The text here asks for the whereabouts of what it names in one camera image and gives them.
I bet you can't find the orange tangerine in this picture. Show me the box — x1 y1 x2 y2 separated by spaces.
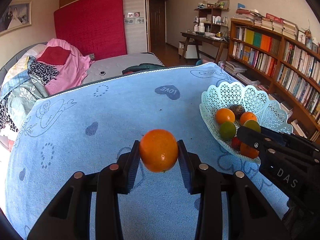
240 142 259 159
240 112 257 126

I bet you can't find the red cherry tomato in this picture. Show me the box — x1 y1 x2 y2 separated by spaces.
231 137 242 151

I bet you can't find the orange tangerine front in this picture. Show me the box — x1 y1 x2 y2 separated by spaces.
240 112 257 126

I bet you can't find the large green tomato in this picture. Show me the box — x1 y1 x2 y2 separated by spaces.
219 121 236 141

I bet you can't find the dark wrinkled passion fruit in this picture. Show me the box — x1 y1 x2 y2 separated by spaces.
229 105 245 120

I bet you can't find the oval orange kumquat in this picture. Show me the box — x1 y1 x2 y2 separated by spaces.
215 108 235 125

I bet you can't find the oval orange citrus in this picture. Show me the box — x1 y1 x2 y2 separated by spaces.
139 129 178 173

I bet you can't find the light green lattice basket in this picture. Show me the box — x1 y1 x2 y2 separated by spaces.
200 82 293 165

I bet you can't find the green tomato with stem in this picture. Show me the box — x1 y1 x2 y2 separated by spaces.
243 120 261 133

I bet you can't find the wooden bookshelf with books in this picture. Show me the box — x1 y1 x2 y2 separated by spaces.
227 7 319 142

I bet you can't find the blue patterned towel cloth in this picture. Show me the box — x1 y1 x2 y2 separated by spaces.
5 63 288 239

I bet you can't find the wooden desk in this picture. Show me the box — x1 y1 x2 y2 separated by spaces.
180 32 229 63

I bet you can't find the small wooden desk shelf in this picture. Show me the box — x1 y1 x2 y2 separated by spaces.
194 0 230 34

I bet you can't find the floral light blue quilt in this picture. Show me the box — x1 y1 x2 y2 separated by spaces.
1 56 48 132

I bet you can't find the pink blanket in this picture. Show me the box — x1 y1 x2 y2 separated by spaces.
36 38 92 95

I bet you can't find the black white patterned garment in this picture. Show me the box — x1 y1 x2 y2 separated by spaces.
28 61 60 85

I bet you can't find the grey bed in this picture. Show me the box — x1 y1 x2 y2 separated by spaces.
1 43 163 86

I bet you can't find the red pillow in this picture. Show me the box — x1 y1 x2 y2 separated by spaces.
37 46 71 66

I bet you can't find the dark wooden door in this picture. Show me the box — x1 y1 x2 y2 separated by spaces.
149 0 168 49

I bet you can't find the white wardrobe panel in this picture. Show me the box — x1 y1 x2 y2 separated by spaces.
123 0 149 54

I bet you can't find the red upright mattress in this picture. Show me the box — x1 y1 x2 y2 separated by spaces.
54 0 127 60

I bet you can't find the framed wedding photo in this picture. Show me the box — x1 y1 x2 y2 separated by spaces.
1 1 32 36

